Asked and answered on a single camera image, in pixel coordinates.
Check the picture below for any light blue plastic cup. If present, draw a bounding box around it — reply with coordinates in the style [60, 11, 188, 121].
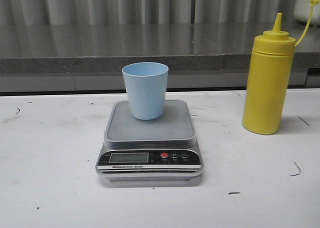
[122, 62, 169, 120]

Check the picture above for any yellow squeeze bottle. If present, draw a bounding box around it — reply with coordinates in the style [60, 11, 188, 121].
[242, 0, 320, 135]

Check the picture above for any silver electronic kitchen scale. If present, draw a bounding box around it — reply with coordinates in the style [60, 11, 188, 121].
[95, 99, 204, 187]

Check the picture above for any grey stone counter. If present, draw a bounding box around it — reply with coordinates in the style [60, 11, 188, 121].
[0, 22, 320, 93]

